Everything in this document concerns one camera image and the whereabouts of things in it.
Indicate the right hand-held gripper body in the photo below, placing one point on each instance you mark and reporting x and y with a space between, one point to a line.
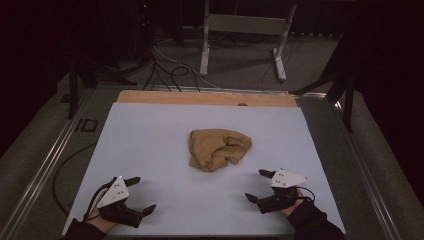
286 179

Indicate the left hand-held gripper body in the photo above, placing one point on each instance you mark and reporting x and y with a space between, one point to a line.
115 191

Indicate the tan pants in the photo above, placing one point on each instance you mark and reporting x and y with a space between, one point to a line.
213 146

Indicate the person's right hand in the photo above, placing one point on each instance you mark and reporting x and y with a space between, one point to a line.
293 208

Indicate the person's left hand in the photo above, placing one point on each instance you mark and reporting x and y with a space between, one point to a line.
101 222

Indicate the white board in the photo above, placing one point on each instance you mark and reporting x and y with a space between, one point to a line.
150 140

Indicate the black stand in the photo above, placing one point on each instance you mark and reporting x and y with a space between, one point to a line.
348 106
73 93

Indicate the white metal stand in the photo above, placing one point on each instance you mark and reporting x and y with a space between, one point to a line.
246 25

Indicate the metal floor rail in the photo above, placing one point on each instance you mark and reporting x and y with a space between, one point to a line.
366 173
41 173
233 90

